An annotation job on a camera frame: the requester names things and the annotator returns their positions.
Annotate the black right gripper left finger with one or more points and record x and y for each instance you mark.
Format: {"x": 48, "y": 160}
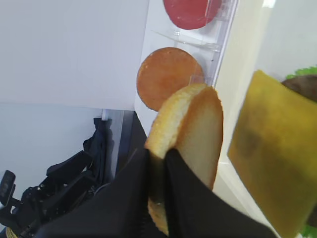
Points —
{"x": 118, "y": 210}

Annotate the red tomato slice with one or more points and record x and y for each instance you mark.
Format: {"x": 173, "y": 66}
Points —
{"x": 191, "y": 14}

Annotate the brown patty on burger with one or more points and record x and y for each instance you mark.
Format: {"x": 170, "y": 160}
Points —
{"x": 305, "y": 85}

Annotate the orange-brown bun slice in rack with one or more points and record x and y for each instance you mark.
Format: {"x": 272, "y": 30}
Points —
{"x": 164, "y": 72}

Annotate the green lettuce on burger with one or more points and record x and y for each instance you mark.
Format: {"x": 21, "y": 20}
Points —
{"x": 303, "y": 71}

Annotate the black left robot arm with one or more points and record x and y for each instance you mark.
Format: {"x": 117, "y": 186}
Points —
{"x": 76, "y": 201}

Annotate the cream metal tray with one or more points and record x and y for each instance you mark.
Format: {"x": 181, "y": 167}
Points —
{"x": 277, "y": 37}

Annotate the sesame bun top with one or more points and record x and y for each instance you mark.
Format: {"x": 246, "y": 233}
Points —
{"x": 190, "y": 121}

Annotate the clear acrylic left rack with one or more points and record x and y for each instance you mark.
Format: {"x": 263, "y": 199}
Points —
{"x": 207, "y": 44}

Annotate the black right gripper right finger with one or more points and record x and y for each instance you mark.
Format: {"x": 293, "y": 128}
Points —
{"x": 194, "y": 211}

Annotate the orange cheese slice on burger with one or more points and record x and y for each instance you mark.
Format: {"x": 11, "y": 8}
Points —
{"x": 274, "y": 152}

